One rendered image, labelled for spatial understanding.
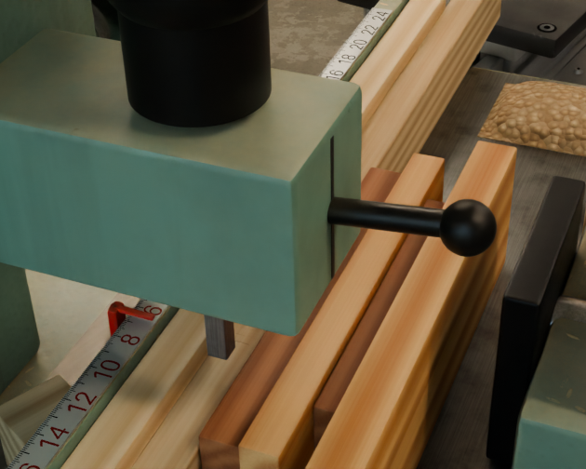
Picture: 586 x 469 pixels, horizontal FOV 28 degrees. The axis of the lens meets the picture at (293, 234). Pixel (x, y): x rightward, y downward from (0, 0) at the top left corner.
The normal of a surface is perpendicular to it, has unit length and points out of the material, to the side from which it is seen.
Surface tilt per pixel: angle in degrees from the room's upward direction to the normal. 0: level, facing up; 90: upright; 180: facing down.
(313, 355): 0
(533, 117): 28
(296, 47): 0
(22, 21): 90
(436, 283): 0
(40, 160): 90
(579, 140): 65
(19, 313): 90
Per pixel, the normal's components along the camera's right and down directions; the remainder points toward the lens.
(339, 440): -0.03, -0.80
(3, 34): 0.92, 0.21
